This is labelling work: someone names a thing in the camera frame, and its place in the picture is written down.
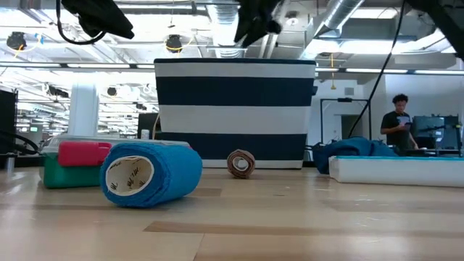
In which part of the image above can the green first aid kit box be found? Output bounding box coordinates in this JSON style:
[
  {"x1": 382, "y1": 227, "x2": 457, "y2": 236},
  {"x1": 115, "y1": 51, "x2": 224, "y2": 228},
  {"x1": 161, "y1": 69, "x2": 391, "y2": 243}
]
[{"x1": 38, "y1": 135, "x2": 191, "y2": 189}]

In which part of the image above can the black rectangular panel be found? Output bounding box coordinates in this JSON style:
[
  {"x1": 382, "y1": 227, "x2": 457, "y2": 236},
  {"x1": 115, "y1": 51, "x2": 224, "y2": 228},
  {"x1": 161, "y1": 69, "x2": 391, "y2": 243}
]
[{"x1": 0, "y1": 89, "x2": 18, "y2": 155}]

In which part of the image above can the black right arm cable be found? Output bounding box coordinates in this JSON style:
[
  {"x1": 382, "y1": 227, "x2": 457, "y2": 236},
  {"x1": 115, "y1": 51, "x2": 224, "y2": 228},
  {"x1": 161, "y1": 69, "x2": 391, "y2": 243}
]
[{"x1": 347, "y1": 0, "x2": 406, "y2": 139}]

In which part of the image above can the ribbed silver air duct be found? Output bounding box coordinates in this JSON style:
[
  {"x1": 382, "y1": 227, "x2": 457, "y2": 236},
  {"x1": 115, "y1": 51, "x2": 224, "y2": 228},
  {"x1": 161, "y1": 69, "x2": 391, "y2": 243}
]
[{"x1": 206, "y1": 3, "x2": 247, "y2": 58}]

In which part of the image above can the black table side rail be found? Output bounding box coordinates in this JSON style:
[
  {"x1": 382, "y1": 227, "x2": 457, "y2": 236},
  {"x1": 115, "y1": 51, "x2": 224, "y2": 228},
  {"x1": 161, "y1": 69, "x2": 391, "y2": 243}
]
[{"x1": 0, "y1": 154, "x2": 44, "y2": 169}]

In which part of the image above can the black computer monitor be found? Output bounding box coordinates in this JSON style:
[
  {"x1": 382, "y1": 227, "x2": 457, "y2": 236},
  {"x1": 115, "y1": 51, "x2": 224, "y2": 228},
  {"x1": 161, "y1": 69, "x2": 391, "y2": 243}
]
[{"x1": 412, "y1": 115, "x2": 462, "y2": 150}]

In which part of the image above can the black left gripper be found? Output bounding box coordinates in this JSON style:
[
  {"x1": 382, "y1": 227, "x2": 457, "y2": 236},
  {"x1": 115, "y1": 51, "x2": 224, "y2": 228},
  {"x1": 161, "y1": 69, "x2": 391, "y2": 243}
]
[{"x1": 60, "y1": 0, "x2": 136, "y2": 40}]

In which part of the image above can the blue bandage roll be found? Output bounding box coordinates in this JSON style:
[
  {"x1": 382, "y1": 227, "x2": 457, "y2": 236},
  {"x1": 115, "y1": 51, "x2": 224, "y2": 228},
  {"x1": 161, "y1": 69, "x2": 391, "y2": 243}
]
[{"x1": 99, "y1": 141, "x2": 203, "y2": 209}]

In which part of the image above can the white box with teal top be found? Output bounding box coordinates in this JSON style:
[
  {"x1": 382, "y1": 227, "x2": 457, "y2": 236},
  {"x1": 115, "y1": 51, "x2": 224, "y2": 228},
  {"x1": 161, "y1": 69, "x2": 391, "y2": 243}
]
[{"x1": 328, "y1": 155, "x2": 464, "y2": 189}]

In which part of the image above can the yellow hanging cord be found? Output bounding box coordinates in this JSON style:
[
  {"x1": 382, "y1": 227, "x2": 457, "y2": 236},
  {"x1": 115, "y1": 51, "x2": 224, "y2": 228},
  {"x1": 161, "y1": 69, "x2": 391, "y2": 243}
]
[{"x1": 328, "y1": 53, "x2": 337, "y2": 91}]

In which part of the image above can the blue crumpled cloth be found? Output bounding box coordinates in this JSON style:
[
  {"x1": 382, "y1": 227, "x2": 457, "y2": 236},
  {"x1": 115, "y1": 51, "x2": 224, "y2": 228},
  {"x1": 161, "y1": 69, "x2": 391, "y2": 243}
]
[{"x1": 312, "y1": 136, "x2": 399, "y2": 175}]

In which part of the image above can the white building column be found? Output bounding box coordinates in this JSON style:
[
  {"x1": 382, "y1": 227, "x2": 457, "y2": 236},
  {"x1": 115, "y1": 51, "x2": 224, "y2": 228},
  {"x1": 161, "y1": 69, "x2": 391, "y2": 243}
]
[{"x1": 67, "y1": 82, "x2": 100, "y2": 138}]

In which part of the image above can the tan elastic bandage roll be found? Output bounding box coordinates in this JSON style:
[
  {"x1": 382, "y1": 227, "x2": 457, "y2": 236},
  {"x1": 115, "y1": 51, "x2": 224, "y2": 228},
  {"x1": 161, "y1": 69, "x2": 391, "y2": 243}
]
[{"x1": 227, "y1": 149, "x2": 256, "y2": 179}]

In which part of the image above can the slanted silver air duct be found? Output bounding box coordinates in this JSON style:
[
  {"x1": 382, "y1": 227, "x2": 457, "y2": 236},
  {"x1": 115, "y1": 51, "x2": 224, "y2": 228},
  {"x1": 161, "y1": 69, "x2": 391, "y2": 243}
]
[{"x1": 318, "y1": 0, "x2": 365, "y2": 37}]

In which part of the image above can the person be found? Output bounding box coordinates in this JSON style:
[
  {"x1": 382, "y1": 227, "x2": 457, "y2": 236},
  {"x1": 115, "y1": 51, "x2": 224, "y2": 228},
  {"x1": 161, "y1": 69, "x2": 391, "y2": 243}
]
[{"x1": 380, "y1": 94, "x2": 420, "y2": 152}]

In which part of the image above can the black corrugated hose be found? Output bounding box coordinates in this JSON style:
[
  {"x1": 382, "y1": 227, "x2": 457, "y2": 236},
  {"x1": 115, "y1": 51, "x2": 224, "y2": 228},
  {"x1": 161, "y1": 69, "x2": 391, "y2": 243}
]
[{"x1": 0, "y1": 129, "x2": 40, "y2": 155}]

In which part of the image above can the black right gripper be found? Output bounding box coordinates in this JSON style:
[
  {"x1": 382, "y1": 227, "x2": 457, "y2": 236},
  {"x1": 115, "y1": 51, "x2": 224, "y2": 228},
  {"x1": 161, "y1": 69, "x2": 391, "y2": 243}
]
[{"x1": 233, "y1": 0, "x2": 283, "y2": 49}]

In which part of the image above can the navy white striped fabric basket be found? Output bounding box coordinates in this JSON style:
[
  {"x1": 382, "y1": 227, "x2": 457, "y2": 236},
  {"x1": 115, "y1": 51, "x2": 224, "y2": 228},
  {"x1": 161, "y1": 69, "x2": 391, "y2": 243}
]
[{"x1": 154, "y1": 57, "x2": 317, "y2": 170}]

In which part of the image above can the black rectangular frame stand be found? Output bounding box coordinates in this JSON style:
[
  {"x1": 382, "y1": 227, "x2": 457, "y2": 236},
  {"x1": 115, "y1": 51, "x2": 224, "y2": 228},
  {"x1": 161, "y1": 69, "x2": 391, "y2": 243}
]
[{"x1": 320, "y1": 97, "x2": 373, "y2": 144}]

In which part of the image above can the black ceiling lamp yellow cable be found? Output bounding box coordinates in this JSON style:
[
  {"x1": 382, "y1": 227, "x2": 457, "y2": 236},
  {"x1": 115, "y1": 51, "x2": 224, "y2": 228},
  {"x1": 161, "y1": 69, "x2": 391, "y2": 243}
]
[
  {"x1": 6, "y1": 31, "x2": 28, "y2": 51},
  {"x1": 165, "y1": 34, "x2": 183, "y2": 54}
]

